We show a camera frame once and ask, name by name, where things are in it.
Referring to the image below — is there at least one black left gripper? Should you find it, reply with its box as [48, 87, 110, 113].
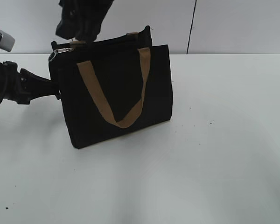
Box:
[15, 69, 60, 105]

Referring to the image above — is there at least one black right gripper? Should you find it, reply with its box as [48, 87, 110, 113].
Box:
[56, 0, 113, 42]

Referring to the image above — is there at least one silver zipper pull with ring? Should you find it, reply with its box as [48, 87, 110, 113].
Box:
[48, 48, 74, 62]

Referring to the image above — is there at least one black bag with tan handles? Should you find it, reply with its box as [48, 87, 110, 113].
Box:
[49, 26, 173, 149]

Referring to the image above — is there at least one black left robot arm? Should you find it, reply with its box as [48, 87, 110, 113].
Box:
[0, 61, 59, 105]

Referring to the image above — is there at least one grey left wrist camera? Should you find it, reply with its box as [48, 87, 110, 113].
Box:
[0, 30, 15, 52]

